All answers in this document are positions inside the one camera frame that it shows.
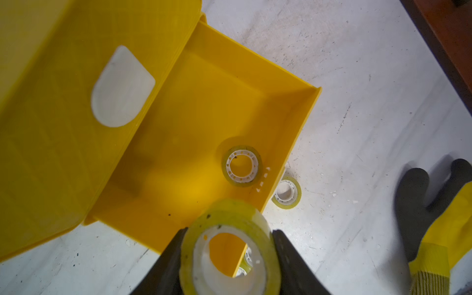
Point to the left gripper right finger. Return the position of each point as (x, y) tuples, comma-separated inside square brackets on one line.
[(296, 276)]

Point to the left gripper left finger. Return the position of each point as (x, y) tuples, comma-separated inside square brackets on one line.
[(163, 277)]

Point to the yellow tape roll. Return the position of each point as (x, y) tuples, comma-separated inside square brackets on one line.
[(242, 166), (287, 194), (214, 246), (246, 265)]

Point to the yellow black rubber glove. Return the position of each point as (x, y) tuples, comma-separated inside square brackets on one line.
[(436, 236)]

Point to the brown wooden stepped shelf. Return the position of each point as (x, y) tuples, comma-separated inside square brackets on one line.
[(446, 27)]

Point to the yellow drawer cabinet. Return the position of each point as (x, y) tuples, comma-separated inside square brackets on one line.
[(121, 112)]

